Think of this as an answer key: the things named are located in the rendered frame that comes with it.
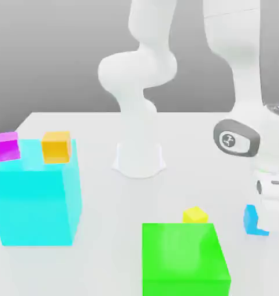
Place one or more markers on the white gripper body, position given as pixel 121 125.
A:
pixel 274 207

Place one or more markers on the small blue cube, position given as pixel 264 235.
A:
pixel 250 219

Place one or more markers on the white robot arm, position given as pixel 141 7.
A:
pixel 139 76

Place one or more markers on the small yellow cube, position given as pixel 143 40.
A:
pixel 194 215

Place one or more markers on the small orange cube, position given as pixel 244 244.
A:
pixel 56 148

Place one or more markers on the small magenta cube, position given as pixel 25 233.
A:
pixel 7 146

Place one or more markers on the large green box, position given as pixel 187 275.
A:
pixel 183 261

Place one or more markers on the large cyan box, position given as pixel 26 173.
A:
pixel 33 203

